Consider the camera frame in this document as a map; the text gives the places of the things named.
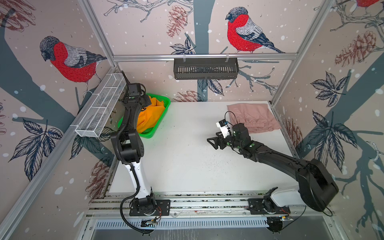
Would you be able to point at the white wire wall basket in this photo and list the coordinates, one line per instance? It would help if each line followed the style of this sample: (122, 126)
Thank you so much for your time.
(100, 110)

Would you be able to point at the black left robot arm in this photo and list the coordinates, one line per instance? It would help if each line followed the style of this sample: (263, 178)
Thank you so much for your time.
(129, 149)

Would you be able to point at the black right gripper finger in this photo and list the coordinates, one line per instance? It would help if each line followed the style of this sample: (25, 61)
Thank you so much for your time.
(217, 145)
(216, 139)

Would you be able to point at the orange shorts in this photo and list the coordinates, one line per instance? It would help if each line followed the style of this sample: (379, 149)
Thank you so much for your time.
(150, 116)

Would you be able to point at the black hanging wall basket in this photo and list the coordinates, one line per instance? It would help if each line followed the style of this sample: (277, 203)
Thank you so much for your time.
(206, 68)

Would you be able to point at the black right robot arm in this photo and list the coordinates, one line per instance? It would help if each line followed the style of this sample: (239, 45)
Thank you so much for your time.
(316, 187)

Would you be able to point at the aluminium corner frame post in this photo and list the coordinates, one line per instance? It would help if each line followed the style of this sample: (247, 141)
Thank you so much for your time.
(319, 18)

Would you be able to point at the aluminium horizontal frame bar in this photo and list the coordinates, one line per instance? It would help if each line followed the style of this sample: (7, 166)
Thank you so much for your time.
(165, 58)

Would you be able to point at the green plastic basket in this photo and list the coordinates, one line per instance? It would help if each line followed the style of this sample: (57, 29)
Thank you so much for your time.
(156, 126)

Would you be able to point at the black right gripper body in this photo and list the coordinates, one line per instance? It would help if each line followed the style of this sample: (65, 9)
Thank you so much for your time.
(230, 141)

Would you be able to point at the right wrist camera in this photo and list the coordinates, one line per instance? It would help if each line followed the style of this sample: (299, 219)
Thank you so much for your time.
(223, 125)

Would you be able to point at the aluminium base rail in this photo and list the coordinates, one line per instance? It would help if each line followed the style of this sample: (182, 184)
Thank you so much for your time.
(206, 205)

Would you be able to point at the pink shorts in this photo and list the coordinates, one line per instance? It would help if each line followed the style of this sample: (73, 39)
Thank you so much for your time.
(257, 118)

